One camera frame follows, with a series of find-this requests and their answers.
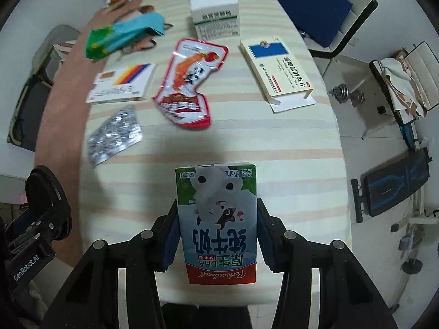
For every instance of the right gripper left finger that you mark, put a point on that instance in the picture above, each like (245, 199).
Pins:
(166, 237)

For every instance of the black blue exercise bench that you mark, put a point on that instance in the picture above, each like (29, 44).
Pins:
(384, 188)

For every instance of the blue cloth on chair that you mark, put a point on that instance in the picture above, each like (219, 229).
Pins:
(320, 19)

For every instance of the white box rainbow stripes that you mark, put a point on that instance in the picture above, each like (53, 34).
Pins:
(122, 84)

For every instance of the green blue plastic bag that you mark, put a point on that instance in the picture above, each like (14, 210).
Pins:
(103, 41)

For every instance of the striped cat tablecloth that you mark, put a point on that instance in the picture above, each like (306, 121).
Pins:
(301, 174)

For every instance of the red silver snack packet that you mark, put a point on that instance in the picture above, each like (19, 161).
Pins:
(191, 64)

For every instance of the green white milk carton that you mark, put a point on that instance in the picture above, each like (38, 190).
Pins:
(217, 206)

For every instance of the white green medicine box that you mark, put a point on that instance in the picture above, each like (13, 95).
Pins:
(214, 19)

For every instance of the dumbbell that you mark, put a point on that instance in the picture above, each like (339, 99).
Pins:
(342, 94)

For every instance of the white box blue rectangle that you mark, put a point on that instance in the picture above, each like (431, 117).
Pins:
(279, 73)

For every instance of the silver pill blister pack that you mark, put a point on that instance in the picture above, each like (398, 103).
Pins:
(116, 134)

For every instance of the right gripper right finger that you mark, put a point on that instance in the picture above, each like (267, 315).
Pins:
(270, 236)

